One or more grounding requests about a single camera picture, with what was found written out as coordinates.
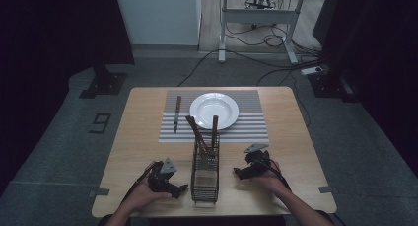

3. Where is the hand-held gripper cable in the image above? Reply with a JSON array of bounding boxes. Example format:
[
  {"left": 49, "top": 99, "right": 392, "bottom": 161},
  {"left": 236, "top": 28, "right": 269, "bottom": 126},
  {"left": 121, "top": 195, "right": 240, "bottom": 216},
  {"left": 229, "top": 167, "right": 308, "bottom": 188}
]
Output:
[
  {"left": 257, "top": 158, "right": 293, "bottom": 192},
  {"left": 121, "top": 161, "right": 159, "bottom": 204}
]

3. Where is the left hand-held gripper cable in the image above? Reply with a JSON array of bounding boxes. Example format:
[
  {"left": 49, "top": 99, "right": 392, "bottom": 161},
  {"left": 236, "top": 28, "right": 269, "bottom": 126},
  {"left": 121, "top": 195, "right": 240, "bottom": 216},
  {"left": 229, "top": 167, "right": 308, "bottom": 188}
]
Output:
[{"left": 121, "top": 161, "right": 159, "bottom": 204}]

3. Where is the white power strip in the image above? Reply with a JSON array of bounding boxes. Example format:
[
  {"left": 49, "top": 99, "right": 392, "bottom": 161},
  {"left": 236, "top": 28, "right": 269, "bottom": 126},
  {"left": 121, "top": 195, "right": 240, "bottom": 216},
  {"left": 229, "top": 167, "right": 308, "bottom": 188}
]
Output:
[{"left": 300, "top": 65, "right": 325, "bottom": 77}]

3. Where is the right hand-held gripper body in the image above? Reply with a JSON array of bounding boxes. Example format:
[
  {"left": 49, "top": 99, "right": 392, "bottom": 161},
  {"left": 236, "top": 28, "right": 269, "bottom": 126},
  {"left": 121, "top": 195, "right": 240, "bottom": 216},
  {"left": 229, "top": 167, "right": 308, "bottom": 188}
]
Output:
[{"left": 243, "top": 143, "right": 274, "bottom": 181}]

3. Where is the grey striped placemat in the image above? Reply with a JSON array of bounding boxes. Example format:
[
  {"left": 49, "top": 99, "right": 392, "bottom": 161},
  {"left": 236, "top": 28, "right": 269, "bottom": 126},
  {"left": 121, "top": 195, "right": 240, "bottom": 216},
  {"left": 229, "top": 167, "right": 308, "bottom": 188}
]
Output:
[{"left": 158, "top": 89, "right": 270, "bottom": 144}]

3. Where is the black wire cutlery basket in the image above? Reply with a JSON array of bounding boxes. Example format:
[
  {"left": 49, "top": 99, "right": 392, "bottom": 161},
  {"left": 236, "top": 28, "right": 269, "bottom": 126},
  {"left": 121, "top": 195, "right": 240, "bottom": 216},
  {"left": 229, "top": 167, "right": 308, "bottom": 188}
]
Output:
[{"left": 190, "top": 129, "right": 221, "bottom": 204}]

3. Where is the person's left hand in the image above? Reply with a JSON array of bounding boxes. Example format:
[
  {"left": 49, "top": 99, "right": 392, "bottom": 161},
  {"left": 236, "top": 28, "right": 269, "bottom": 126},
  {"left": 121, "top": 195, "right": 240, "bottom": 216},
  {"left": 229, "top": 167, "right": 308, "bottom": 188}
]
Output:
[{"left": 125, "top": 178, "right": 173, "bottom": 214}]

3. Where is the white cabinet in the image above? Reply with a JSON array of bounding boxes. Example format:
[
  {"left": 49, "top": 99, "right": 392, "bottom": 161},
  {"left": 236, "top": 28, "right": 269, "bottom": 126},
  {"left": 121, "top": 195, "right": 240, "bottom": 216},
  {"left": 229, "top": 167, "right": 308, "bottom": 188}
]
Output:
[{"left": 113, "top": 0, "right": 202, "bottom": 46}]

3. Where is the white plate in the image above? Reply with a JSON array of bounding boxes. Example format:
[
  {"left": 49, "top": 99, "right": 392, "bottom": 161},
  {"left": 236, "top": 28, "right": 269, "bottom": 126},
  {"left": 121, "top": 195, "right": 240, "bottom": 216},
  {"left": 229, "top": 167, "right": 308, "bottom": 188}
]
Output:
[{"left": 188, "top": 92, "right": 241, "bottom": 131}]

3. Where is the black stand base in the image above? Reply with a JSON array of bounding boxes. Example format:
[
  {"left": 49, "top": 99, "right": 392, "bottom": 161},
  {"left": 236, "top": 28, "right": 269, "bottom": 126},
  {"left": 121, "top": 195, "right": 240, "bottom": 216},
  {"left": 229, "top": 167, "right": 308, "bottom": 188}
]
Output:
[
  {"left": 78, "top": 65, "right": 128, "bottom": 100},
  {"left": 308, "top": 67, "right": 361, "bottom": 104}
]

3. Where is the grey tape piece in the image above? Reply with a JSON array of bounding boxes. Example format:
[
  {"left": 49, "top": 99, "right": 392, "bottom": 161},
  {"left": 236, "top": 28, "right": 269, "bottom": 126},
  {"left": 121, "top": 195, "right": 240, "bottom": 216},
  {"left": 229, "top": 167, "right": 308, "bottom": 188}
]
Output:
[
  {"left": 88, "top": 187, "right": 110, "bottom": 198},
  {"left": 317, "top": 185, "right": 339, "bottom": 194}
]

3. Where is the dark curtain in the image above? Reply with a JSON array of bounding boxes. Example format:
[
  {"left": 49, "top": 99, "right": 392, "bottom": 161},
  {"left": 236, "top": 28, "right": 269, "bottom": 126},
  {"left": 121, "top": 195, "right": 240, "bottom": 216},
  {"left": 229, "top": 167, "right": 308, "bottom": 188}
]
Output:
[
  {"left": 0, "top": 0, "right": 135, "bottom": 197},
  {"left": 312, "top": 0, "right": 418, "bottom": 178}
]

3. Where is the black floor cable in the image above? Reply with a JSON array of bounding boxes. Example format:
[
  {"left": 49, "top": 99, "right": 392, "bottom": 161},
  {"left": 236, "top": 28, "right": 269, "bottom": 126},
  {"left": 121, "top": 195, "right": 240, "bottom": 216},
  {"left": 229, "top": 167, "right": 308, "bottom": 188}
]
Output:
[
  {"left": 176, "top": 48, "right": 221, "bottom": 88},
  {"left": 255, "top": 56, "right": 326, "bottom": 87}
]

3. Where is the wooden-handled utensil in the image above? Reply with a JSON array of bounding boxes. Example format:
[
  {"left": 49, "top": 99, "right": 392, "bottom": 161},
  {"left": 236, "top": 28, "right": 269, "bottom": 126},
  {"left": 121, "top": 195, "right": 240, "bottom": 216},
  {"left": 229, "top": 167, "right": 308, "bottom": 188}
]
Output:
[
  {"left": 184, "top": 114, "right": 209, "bottom": 155},
  {"left": 210, "top": 114, "right": 220, "bottom": 152}
]

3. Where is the person's right hand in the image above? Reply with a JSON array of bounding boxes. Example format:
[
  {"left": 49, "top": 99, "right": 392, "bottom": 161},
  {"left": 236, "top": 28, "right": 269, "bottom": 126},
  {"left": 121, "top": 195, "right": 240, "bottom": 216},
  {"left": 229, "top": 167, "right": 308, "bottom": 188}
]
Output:
[{"left": 251, "top": 160, "right": 291, "bottom": 198}]

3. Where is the white metal-frame desk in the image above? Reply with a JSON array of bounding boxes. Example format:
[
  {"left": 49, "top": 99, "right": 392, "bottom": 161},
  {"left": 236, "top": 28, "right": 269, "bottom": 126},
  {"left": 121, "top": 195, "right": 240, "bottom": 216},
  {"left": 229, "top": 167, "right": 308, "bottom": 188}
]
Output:
[{"left": 210, "top": 0, "right": 341, "bottom": 65}]

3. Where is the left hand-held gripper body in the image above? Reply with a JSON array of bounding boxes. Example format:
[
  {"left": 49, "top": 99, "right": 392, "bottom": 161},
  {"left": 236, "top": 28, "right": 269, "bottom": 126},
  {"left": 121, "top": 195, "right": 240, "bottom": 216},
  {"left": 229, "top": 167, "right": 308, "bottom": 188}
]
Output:
[{"left": 147, "top": 158, "right": 178, "bottom": 194}]

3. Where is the bundle of cables under desk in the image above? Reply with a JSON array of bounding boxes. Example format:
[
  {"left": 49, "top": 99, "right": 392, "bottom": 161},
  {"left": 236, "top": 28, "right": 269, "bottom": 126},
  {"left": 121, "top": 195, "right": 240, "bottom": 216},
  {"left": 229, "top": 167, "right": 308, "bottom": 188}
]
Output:
[{"left": 244, "top": 0, "right": 278, "bottom": 11}]

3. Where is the wooden-handled knife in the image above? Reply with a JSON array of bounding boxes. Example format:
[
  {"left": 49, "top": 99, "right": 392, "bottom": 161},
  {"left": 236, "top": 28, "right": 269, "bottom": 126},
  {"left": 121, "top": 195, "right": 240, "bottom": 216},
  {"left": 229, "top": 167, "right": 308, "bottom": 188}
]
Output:
[{"left": 173, "top": 95, "right": 182, "bottom": 134}]

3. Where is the right hand-held gripper cable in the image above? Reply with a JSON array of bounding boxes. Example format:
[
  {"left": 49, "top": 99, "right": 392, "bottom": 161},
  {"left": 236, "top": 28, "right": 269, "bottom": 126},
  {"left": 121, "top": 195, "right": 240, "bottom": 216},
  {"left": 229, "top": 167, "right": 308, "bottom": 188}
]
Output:
[{"left": 257, "top": 158, "right": 293, "bottom": 192}]

